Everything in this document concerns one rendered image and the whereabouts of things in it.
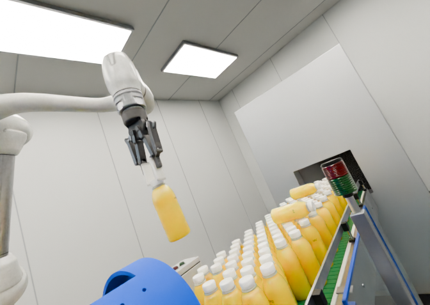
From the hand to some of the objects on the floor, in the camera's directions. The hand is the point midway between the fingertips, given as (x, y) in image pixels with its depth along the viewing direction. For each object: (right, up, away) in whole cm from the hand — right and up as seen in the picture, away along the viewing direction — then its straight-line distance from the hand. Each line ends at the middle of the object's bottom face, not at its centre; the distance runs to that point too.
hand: (153, 172), depth 67 cm
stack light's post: (+101, -110, -24) cm, 152 cm away
